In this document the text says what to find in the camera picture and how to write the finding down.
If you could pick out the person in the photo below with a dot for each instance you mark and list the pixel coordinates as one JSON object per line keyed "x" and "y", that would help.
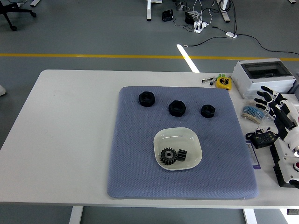
{"x": 2, "y": 90}

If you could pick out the blue-grey quilted mat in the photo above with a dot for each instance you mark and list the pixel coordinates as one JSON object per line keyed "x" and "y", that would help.
{"x": 140, "y": 140}

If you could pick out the clear plastic bag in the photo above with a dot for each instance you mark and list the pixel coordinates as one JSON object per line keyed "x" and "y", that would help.
{"x": 247, "y": 99}

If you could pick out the black digital meter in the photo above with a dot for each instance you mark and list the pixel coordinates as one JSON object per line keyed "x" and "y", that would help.
{"x": 262, "y": 140}

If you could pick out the purple printed card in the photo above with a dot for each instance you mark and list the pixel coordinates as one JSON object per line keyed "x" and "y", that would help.
{"x": 253, "y": 158}

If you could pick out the purple-edged label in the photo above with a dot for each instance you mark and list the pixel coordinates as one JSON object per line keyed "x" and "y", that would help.
{"x": 293, "y": 212}

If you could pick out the white square dish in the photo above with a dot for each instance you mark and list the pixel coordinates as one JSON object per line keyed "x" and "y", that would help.
{"x": 182, "y": 140}

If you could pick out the white power adapter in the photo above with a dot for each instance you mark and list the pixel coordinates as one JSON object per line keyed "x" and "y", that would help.
{"x": 230, "y": 34}

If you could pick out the white desk leg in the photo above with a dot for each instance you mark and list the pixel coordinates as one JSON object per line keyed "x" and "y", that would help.
{"x": 149, "y": 11}
{"x": 224, "y": 14}

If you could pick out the flat white box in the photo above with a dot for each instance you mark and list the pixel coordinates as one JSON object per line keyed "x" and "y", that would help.
{"x": 292, "y": 95}

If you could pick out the white desk foot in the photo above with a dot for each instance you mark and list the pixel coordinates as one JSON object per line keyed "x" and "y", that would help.
{"x": 34, "y": 2}

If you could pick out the small black gear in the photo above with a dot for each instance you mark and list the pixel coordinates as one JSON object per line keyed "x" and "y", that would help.
{"x": 182, "y": 156}

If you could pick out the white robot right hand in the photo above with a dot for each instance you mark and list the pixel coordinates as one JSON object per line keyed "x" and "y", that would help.
{"x": 286, "y": 119}

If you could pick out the white power strip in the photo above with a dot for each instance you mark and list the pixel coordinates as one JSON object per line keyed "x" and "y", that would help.
{"x": 200, "y": 26}

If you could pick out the large black bevel gear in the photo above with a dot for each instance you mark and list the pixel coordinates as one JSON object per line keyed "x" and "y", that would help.
{"x": 168, "y": 161}

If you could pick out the black charger block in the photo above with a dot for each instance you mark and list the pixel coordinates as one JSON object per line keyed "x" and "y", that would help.
{"x": 189, "y": 18}

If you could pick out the silver and black pen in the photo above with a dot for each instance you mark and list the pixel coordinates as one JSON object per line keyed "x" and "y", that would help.
{"x": 205, "y": 80}

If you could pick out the black office chair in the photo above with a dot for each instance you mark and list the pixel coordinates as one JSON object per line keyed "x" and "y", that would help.
{"x": 5, "y": 10}

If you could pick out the small black hex nut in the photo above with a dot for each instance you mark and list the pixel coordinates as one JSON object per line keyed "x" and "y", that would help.
{"x": 204, "y": 114}

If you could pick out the white table leg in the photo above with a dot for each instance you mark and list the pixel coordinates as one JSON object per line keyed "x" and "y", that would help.
{"x": 76, "y": 215}
{"x": 250, "y": 217}

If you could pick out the large black hex nut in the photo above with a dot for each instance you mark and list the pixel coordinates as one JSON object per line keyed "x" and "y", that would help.
{"x": 172, "y": 111}
{"x": 142, "y": 102}

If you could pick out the grey electrical enclosure box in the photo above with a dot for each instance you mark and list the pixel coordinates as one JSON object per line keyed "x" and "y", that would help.
{"x": 240, "y": 77}

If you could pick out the black marker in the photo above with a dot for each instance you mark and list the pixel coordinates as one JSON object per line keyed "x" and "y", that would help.
{"x": 212, "y": 81}

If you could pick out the beige bristle strip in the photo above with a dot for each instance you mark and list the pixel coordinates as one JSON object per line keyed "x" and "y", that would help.
{"x": 250, "y": 117}

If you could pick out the yellow tape measure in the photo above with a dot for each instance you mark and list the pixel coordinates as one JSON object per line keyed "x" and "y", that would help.
{"x": 223, "y": 83}

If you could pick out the black power adapter box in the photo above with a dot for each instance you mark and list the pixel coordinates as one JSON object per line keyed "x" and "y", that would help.
{"x": 167, "y": 15}

